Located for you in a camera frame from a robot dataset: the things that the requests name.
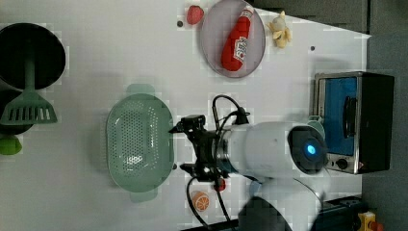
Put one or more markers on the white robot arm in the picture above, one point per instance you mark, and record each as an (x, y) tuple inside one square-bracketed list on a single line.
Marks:
[(286, 160)]

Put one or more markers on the green toy vegetable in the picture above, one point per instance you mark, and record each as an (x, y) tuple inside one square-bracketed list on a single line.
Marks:
[(10, 145)]

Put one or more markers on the dark blue crate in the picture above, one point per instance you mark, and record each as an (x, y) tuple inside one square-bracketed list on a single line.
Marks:
[(340, 215)]

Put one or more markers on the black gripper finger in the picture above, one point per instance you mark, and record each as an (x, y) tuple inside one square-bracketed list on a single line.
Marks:
[(189, 168), (176, 129)]

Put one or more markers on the orange toy slice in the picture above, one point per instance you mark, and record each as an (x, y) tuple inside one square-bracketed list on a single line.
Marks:
[(200, 201)]

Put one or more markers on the green slotted spatula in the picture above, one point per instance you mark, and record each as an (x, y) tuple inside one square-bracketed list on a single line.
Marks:
[(29, 107)]

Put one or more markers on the black toaster oven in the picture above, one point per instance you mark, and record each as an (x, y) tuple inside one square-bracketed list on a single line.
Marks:
[(357, 116)]

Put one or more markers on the red ketchup bottle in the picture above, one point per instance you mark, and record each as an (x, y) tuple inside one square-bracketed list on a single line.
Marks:
[(235, 47)]

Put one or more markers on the small red toy fruit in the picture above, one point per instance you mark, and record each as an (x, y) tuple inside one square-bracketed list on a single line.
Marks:
[(220, 185)]

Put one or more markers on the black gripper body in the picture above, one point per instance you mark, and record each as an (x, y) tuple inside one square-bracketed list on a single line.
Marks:
[(204, 143)]

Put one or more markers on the red toy strawberry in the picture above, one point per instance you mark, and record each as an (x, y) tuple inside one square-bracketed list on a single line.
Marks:
[(194, 14)]

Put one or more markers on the grey oval plate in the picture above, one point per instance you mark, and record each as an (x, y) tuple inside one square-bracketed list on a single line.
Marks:
[(217, 25)]

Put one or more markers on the black pan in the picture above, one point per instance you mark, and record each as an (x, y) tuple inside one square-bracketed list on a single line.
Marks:
[(19, 42)]

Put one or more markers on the green plastic strainer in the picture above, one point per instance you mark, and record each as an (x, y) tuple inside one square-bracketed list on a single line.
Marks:
[(140, 153)]

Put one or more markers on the yellow toy banana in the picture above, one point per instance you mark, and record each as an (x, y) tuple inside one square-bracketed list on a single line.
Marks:
[(281, 34)]

